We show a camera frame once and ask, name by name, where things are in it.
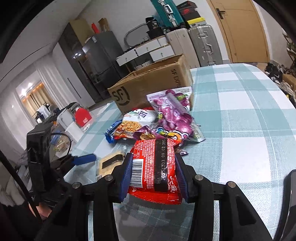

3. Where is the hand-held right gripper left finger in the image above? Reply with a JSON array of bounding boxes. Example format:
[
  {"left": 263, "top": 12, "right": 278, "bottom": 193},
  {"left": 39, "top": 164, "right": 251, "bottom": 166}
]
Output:
[{"left": 35, "top": 153, "right": 134, "bottom": 241}]

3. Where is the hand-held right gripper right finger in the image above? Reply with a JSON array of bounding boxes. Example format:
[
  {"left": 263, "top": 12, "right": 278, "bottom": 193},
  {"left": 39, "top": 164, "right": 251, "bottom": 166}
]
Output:
[{"left": 174, "top": 153, "right": 273, "bottom": 241}]

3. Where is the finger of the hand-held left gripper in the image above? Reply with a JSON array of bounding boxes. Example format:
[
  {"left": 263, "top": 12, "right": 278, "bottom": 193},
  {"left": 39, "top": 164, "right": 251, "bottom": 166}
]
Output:
[{"left": 58, "top": 153, "right": 96, "bottom": 167}]

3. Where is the yellow snack packet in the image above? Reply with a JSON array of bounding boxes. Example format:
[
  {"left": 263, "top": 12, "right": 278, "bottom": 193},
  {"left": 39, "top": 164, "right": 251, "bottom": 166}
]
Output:
[{"left": 96, "top": 149, "right": 126, "bottom": 182}]

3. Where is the red instant noodle packet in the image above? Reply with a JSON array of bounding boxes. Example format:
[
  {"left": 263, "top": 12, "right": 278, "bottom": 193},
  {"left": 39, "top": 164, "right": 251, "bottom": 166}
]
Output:
[{"left": 127, "top": 138, "right": 183, "bottom": 205}]

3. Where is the blue snack packet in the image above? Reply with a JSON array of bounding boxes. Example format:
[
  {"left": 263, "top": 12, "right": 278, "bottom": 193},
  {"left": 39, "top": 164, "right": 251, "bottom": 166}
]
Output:
[{"left": 105, "top": 119, "right": 123, "bottom": 144}]

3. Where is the dark purple snack packet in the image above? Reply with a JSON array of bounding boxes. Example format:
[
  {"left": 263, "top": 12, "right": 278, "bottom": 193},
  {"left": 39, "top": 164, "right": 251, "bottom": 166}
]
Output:
[{"left": 133, "top": 124, "right": 192, "bottom": 147}]

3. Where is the noodle print snack packet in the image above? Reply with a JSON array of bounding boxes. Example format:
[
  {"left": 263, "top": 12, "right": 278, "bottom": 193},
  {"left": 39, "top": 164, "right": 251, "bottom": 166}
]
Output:
[{"left": 115, "top": 108, "right": 158, "bottom": 141}]

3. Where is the purple candy bag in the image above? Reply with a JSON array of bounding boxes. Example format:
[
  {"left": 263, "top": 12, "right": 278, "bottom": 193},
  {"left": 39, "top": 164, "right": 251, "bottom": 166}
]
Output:
[{"left": 146, "top": 86, "right": 206, "bottom": 142}]

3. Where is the brown cardboard box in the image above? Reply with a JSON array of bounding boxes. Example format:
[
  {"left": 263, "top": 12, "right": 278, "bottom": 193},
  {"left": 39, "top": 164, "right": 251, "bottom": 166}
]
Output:
[{"left": 107, "top": 54, "right": 194, "bottom": 114}]

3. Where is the person's left hand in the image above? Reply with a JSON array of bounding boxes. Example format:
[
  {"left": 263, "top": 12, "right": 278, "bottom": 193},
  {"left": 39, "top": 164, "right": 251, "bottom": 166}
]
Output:
[{"left": 30, "top": 201, "right": 53, "bottom": 220}]

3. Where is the clear plastic food bag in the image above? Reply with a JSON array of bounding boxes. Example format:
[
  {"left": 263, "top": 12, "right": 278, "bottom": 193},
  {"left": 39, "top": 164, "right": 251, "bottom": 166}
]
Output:
[{"left": 50, "top": 133, "right": 70, "bottom": 153}]

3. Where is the white grey appliance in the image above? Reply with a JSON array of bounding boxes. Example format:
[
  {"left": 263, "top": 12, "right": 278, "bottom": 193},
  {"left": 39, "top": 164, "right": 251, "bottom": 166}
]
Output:
[{"left": 57, "top": 108, "right": 77, "bottom": 130}]

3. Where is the white curtain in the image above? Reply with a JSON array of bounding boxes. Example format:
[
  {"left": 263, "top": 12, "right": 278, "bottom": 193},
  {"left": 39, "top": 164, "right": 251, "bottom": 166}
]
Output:
[{"left": 0, "top": 62, "right": 77, "bottom": 121}]

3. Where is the grey refrigerator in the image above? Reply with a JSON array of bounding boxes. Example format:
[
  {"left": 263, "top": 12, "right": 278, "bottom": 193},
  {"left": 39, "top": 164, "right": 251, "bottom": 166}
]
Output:
[{"left": 82, "top": 31, "right": 126, "bottom": 100}]

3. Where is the dark tall cabinet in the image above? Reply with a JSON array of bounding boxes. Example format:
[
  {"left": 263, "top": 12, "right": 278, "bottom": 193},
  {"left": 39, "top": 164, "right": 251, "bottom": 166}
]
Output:
[{"left": 58, "top": 22, "right": 104, "bottom": 105}]

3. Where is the white desk with drawers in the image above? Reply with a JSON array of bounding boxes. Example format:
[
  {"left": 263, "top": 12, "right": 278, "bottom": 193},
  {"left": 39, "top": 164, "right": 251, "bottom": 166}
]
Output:
[{"left": 116, "top": 36, "right": 176, "bottom": 67}]

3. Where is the cream suitcase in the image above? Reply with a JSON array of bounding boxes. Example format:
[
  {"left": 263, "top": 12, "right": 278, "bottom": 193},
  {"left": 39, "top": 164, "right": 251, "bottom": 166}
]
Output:
[{"left": 165, "top": 28, "right": 200, "bottom": 69}]

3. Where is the brown paper bag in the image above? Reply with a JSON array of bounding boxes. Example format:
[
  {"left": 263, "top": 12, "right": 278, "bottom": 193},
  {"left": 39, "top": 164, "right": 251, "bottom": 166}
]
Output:
[{"left": 98, "top": 18, "right": 110, "bottom": 33}]

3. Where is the silver suitcase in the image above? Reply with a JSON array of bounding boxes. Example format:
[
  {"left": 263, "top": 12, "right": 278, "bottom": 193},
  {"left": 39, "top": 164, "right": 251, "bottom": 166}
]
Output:
[{"left": 188, "top": 24, "right": 223, "bottom": 66}]

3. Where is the arched mirror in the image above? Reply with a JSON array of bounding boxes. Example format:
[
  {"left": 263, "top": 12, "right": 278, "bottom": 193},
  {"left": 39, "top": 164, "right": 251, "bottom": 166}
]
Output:
[{"left": 124, "top": 23, "right": 148, "bottom": 47}]

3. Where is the pile of floor shoes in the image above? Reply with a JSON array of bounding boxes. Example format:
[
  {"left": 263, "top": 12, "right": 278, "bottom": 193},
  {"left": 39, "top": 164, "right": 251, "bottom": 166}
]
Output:
[{"left": 265, "top": 62, "right": 296, "bottom": 105}]

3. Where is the small cardboard box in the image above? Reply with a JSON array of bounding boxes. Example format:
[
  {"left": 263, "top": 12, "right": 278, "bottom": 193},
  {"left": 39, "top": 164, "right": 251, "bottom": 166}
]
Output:
[{"left": 282, "top": 74, "right": 296, "bottom": 90}]

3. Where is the black bag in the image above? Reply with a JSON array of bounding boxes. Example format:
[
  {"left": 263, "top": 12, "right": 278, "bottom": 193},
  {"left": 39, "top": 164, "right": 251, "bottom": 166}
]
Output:
[{"left": 146, "top": 17, "right": 161, "bottom": 32}]

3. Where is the tan wooden door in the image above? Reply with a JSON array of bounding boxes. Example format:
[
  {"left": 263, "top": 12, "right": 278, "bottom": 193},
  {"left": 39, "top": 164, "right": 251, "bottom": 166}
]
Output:
[{"left": 207, "top": 0, "right": 271, "bottom": 64}]

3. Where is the teal suitcase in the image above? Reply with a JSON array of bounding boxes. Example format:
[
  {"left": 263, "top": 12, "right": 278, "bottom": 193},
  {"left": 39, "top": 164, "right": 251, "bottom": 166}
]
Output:
[{"left": 150, "top": 0, "right": 185, "bottom": 28}]

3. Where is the wooden shoe rack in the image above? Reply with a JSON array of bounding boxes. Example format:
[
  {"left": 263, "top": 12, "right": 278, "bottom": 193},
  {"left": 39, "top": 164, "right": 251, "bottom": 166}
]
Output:
[{"left": 283, "top": 32, "right": 296, "bottom": 67}]

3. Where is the black red shoe box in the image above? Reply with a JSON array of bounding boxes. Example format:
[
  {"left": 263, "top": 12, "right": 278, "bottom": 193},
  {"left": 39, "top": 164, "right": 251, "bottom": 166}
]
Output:
[{"left": 177, "top": 1, "right": 199, "bottom": 14}]

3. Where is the black cable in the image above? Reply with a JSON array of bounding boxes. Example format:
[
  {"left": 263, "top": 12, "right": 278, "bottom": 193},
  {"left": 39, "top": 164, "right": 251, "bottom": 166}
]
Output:
[{"left": 0, "top": 132, "right": 73, "bottom": 219}]

